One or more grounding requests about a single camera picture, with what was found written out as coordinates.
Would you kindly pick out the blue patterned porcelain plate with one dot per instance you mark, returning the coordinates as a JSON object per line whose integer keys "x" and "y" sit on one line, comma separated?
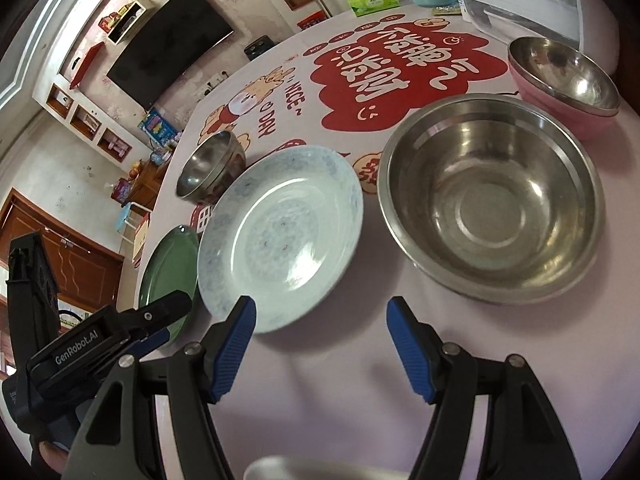
{"x": 284, "y": 234}

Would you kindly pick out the blue stool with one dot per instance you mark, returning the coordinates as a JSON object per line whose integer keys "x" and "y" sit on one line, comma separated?
{"x": 129, "y": 219}

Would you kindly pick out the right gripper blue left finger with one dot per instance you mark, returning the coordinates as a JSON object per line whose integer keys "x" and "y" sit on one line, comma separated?
{"x": 225, "y": 344}

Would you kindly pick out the large steel bowl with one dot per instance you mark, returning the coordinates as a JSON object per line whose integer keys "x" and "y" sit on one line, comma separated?
{"x": 492, "y": 198}

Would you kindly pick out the wooden door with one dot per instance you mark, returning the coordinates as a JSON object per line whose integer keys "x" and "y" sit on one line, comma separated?
{"x": 87, "y": 273}

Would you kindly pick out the small green coaster packet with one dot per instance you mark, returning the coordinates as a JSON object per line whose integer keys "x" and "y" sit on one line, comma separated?
{"x": 450, "y": 10}

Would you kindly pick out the green plate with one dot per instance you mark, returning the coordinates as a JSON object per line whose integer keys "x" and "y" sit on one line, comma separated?
{"x": 172, "y": 266}

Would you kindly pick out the black wall television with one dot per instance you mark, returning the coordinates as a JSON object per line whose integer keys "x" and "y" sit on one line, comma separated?
{"x": 173, "y": 39}

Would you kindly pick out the small patterned steel bowl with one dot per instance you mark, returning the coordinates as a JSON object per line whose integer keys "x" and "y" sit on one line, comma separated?
{"x": 211, "y": 169}

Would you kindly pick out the white foam plate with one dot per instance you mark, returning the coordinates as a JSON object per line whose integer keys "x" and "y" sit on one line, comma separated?
{"x": 280, "y": 467}

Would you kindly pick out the pink steel bowl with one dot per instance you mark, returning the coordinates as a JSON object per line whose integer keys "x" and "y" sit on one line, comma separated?
{"x": 564, "y": 83}

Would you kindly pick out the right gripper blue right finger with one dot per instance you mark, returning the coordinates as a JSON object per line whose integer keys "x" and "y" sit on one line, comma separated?
{"x": 420, "y": 350}

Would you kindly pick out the wooden tv cabinet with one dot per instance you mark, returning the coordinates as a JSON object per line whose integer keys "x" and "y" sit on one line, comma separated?
{"x": 144, "y": 190}

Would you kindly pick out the person's left hand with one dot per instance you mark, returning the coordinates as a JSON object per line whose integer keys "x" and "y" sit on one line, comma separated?
{"x": 53, "y": 456}

